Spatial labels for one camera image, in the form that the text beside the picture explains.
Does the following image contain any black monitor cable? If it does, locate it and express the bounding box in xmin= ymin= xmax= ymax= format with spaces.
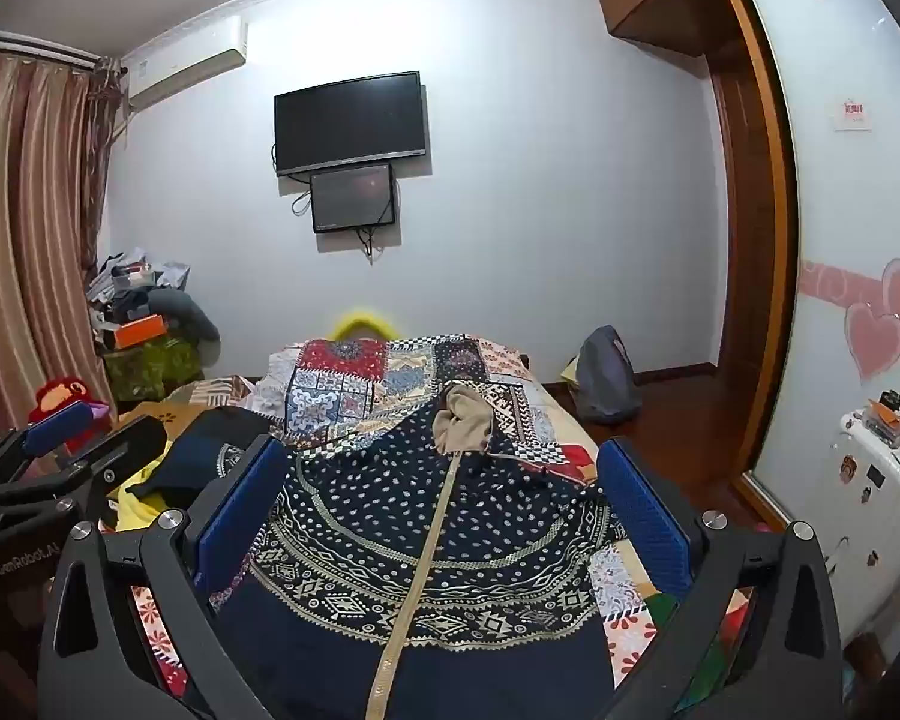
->
xmin=356 ymin=225 xmax=387 ymax=267

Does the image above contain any white door notice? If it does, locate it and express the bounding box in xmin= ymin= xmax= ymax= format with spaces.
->
xmin=832 ymin=97 xmax=873 ymax=132

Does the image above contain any patchwork bedspread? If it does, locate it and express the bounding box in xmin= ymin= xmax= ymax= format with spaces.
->
xmin=120 ymin=330 xmax=758 ymax=720

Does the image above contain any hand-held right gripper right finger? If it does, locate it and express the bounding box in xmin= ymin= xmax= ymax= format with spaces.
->
xmin=596 ymin=435 xmax=845 ymax=720

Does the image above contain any white air conditioner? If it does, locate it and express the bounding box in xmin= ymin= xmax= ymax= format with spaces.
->
xmin=124 ymin=15 xmax=250 ymax=112

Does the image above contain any dark folded garment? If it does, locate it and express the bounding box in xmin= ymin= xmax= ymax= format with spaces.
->
xmin=124 ymin=409 xmax=271 ymax=518

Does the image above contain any pile of small trinkets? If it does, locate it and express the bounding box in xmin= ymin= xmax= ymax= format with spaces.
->
xmin=859 ymin=388 xmax=900 ymax=466

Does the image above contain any black wall television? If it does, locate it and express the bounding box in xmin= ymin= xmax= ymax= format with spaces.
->
xmin=274 ymin=71 xmax=430 ymax=177

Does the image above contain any small black monitor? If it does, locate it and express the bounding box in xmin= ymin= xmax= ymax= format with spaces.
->
xmin=310 ymin=163 xmax=398 ymax=235

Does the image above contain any grey backpack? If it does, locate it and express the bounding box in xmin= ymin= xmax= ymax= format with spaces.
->
xmin=574 ymin=325 xmax=644 ymax=426

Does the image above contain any brown cardboard piece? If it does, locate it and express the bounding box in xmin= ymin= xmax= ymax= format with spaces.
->
xmin=120 ymin=397 xmax=196 ymax=436

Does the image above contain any orange box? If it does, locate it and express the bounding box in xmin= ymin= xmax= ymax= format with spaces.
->
xmin=112 ymin=317 xmax=172 ymax=350

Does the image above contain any grey cushion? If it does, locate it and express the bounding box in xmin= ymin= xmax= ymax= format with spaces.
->
xmin=146 ymin=289 xmax=221 ymax=346

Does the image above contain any striped pink curtain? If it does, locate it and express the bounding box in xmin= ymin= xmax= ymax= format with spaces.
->
xmin=0 ymin=45 xmax=125 ymax=451

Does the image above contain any yellow plush ring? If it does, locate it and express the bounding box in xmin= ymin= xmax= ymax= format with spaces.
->
xmin=332 ymin=307 xmax=400 ymax=342

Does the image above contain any pile of papers and boxes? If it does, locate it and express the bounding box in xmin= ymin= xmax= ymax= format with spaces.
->
xmin=86 ymin=246 xmax=192 ymax=331

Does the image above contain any navy patterned hooded robe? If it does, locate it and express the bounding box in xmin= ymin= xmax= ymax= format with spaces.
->
xmin=208 ymin=382 xmax=635 ymax=720

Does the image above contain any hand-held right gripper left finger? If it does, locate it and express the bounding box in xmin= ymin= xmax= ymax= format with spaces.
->
xmin=37 ymin=435 xmax=293 ymax=720

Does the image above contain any red plush toy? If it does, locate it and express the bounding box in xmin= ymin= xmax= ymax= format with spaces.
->
xmin=28 ymin=379 xmax=113 ymax=436

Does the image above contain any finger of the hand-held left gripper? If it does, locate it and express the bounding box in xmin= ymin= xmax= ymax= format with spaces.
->
xmin=19 ymin=401 xmax=113 ymax=460
xmin=60 ymin=414 xmax=170 ymax=500

